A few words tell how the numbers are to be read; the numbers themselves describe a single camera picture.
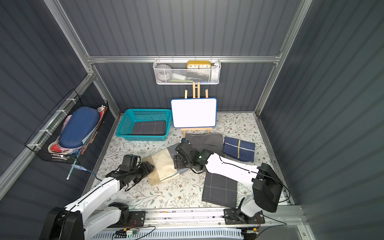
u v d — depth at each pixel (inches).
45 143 24.5
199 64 34.3
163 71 32.5
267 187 16.5
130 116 43.5
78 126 27.2
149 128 42.8
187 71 35.6
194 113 37.7
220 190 31.9
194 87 35.0
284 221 29.0
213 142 39.7
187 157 23.2
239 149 38.5
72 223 16.0
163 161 36.6
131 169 27.2
